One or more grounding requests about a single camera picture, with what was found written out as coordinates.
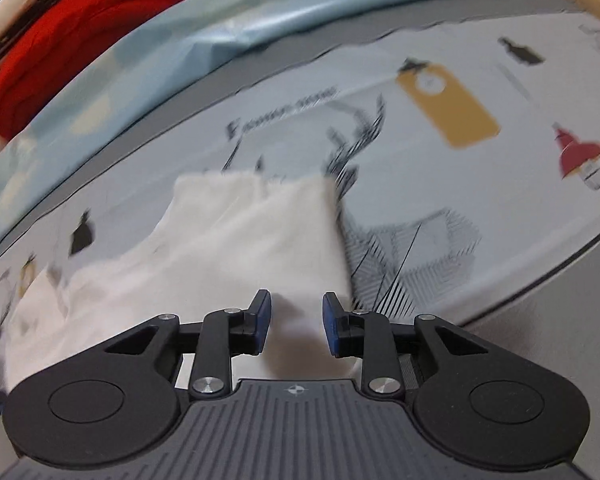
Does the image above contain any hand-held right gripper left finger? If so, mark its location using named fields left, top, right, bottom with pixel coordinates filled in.
left=105, top=288, right=272, bottom=401

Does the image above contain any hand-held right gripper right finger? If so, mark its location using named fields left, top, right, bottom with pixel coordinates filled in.
left=321, top=291, right=486, bottom=401

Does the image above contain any white shirt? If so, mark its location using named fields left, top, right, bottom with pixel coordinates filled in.
left=0, top=170, right=361, bottom=396

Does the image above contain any grey printed bed sheet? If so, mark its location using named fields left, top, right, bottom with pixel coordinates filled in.
left=0, top=0, right=600, bottom=411

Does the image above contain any light blue patterned blanket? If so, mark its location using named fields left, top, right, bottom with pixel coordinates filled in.
left=0, top=0, right=566, bottom=261

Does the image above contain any red cloth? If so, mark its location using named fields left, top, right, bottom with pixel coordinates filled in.
left=0, top=0, right=193, bottom=138

